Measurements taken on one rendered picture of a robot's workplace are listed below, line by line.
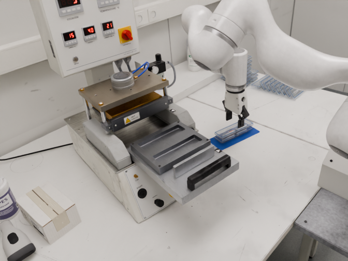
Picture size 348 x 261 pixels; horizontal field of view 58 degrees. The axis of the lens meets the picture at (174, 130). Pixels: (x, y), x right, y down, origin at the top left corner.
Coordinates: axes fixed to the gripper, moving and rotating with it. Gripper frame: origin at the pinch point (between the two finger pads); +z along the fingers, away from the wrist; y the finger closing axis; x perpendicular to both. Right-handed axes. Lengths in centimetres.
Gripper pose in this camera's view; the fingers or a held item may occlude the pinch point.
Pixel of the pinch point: (234, 120)
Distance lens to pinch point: 139.5
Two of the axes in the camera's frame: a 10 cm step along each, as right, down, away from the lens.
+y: -5.3, -4.3, 7.3
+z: 0.9, 8.3, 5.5
